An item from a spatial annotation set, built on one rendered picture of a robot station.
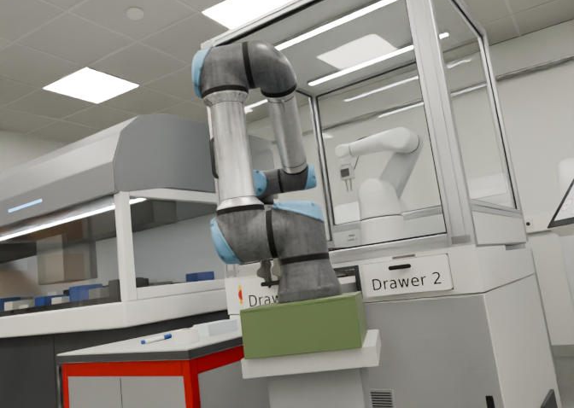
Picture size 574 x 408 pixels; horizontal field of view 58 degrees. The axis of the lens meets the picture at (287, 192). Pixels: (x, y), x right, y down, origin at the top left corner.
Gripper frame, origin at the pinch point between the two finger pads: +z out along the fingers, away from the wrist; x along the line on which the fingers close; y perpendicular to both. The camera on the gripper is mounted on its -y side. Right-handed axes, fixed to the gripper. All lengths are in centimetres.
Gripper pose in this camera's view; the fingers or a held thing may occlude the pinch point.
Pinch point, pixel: (275, 282)
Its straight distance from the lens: 164.0
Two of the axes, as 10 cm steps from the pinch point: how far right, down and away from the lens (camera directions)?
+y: -5.6, -0.7, -8.2
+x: 8.2, -1.9, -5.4
